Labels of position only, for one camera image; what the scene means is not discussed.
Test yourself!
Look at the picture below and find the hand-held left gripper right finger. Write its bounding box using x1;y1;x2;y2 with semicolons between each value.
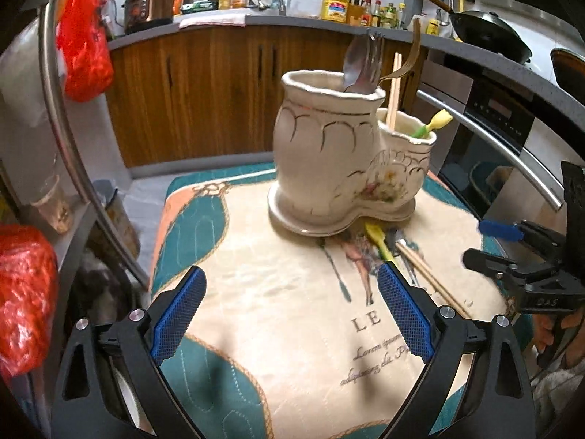
377;260;535;439

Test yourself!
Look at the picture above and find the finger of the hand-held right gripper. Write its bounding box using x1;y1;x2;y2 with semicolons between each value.
463;248;563;286
478;219;570;261

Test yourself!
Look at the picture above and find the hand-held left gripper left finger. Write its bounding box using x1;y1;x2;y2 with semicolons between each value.
52;265;207;439

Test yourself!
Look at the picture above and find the wooden chopstick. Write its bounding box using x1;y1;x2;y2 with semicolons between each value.
402;241;451;290
386;53;398;129
392;52;404;127
396;243;472;320

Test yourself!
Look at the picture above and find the dark steel fork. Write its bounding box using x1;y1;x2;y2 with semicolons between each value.
385;230;423;286

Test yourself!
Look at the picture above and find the yellow green plastic stick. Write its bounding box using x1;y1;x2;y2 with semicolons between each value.
410;109;453;140
364;222;398;263

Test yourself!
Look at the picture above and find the floral ceramic cutlery holder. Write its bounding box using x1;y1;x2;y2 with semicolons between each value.
267;70;437;237

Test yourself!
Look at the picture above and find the gold curved metal spoon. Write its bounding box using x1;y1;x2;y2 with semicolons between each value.
377;17;422;84

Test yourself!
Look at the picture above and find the steel spoon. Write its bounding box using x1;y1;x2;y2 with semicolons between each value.
343;34;373;94

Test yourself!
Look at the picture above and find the person's right forearm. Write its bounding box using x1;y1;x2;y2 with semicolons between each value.
532;354;585;431

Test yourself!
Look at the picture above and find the person's right hand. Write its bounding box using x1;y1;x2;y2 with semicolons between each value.
531;315;562;354

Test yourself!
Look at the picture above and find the built-in steel oven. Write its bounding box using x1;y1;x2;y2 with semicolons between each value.
416;55;585;239

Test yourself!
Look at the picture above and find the printed teal beige table mat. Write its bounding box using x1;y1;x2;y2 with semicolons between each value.
148;161;535;439

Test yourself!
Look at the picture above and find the crumpled red plastic bag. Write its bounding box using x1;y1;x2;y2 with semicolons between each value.
0;224;59;378

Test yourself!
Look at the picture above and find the clear plastic cup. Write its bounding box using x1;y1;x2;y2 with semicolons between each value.
30;175;75;234

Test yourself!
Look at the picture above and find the dark frying pan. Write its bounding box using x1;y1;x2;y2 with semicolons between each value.
551;48;585;101

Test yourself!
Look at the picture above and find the wooden kitchen cabinet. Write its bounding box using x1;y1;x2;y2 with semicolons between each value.
107;25;428;168

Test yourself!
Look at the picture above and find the row of condiment bottles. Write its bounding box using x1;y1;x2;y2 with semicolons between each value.
372;0;407;29

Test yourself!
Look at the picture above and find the knife block with scissors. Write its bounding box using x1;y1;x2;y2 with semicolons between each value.
347;0;373;26

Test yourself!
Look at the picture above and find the yellow cooking oil bottle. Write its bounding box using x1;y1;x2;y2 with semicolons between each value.
321;0;350;21

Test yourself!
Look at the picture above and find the hanging red plastic bag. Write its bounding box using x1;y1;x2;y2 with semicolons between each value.
57;0;115;102

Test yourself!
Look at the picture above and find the chrome metal shelf rack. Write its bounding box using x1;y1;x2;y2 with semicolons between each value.
0;0;154;293

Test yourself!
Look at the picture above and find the white dish cloth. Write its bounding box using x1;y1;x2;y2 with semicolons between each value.
179;11;248;28

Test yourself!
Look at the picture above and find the copper black rice cooker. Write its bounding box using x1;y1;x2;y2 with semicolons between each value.
121;0;181;34

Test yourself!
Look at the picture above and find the black wok with wooden handle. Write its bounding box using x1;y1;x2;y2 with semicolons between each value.
407;0;533;65

